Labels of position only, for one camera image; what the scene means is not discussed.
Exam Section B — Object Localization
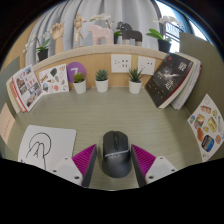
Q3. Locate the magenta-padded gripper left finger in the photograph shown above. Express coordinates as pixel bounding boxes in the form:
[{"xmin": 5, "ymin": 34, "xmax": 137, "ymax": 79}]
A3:
[{"xmin": 49, "ymin": 143, "xmax": 98, "ymax": 188}]

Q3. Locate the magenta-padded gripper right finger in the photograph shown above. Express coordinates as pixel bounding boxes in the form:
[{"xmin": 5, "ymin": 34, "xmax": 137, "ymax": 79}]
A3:
[{"xmin": 130, "ymin": 143, "xmax": 178, "ymax": 188}]

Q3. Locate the black computer mouse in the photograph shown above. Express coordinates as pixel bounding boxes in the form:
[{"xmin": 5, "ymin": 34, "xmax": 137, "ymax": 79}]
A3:
[{"xmin": 101, "ymin": 130, "xmax": 132, "ymax": 179}]

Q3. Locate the white line-drawing mouse pad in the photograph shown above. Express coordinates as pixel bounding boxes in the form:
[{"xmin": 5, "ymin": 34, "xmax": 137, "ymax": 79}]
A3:
[{"xmin": 17, "ymin": 124, "xmax": 77, "ymax": 171}]

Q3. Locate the colourful food sticker card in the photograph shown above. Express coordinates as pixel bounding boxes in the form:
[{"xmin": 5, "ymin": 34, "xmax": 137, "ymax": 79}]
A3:
[{"xmin": 187, "ymin": 93, "xmax": 224, "ymax": 163}]

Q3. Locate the pale pink card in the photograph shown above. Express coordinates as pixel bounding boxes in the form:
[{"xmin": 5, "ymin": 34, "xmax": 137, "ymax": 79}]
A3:
[{"xmin": 0, "ymin": 102, "xmax": 16, "ymax": 145}]

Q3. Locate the small succulent in white pot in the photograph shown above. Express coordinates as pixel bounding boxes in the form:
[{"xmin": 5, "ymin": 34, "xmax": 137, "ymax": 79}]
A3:
[
  {"xmin": 72, "ymin": 72, "xmax": 87, "ymax": 95},
  {"xmin": 94, "ymin": 69, "xmax": 110, "ymax": 93},
  {"xmin": 128, "ymin": 67, "xmax": 144, "ymax": 95}
]

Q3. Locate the black book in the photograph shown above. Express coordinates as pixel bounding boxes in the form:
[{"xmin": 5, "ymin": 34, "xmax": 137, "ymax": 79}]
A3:
[{"xmin": 144, "ymin": 53, "xmax": 194, "ymax": 110}]

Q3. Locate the white picture sticker card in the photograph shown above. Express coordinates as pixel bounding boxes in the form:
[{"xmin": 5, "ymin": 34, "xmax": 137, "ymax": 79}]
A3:
[{"xmin": 38, "ymin": 63, "xmax": 70, "ymax": 96}]

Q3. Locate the red-edged photo magazine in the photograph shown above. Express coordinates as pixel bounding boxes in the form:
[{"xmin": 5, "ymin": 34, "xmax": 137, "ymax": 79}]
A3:
[{"xmin": 11, "ymin": 64, "xmax": 44, "ymax": 113}]

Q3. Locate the stack of pale books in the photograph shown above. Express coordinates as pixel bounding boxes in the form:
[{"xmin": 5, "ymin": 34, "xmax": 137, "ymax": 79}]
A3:
[{"xmin": 5, "ymin": 78, "xmax": 26, "ymax": 114}]

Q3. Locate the purple round number sign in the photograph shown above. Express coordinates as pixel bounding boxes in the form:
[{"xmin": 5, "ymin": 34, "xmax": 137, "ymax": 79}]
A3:
[{"xmin": 66, "ymin": 61, "xmax": 88, "ymax": 84}]

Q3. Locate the green desk partition panel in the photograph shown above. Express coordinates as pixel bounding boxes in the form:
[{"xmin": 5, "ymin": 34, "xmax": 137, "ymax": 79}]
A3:
[
  {"xmin": 0, "ymin": 56, "xmax": 21, "ymax": 111},
  {"xmin": 178, "ymin": 31, "xmax": 224, "ymax": 124}
]

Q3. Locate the wooden desk back shelf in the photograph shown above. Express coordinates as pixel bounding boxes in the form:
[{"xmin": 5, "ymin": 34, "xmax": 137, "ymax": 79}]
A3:
[{"xmin": 31, "ymin": 44, "xmax": 168, "ymax": 91}]

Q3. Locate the wooden hand model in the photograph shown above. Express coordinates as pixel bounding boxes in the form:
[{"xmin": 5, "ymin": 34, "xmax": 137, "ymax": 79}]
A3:
[{"xmin": 49, "ymin": 21, "xmax": 66, "ymax": 55}]

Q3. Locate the dark wooden horse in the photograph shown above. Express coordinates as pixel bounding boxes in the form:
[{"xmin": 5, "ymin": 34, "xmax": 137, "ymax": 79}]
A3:
[{"xmin": 115, "ymin": 21, "xmax": 144, "ymax": 47}]

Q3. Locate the pink wooden horse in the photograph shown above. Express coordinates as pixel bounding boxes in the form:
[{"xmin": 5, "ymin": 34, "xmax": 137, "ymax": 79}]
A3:
[{"xmin": 87, "ymin": 24, "xmax": 115, "ymax": 46}]

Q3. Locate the window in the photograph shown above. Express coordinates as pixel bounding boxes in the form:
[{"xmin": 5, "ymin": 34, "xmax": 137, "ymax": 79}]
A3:
[{"xmin": 154, "ymin": 0, "xmax": 208, "ymax": 53}]

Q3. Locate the grey curtain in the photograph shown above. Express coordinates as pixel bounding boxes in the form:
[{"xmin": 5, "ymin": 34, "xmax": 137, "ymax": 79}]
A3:
[{"xmin": 24, "ymin": 0, "xmax": 161, "ymax": 66}]

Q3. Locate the white wall socket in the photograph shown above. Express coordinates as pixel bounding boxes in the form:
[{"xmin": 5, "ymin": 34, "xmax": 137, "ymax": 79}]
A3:
[
  {"xmin": 137, "ymin": 55, "xmax": 157, "ymax": 76},
  {"xmin": 110, "ymin": 53, "xmax": 133, "ymax": 74}
]

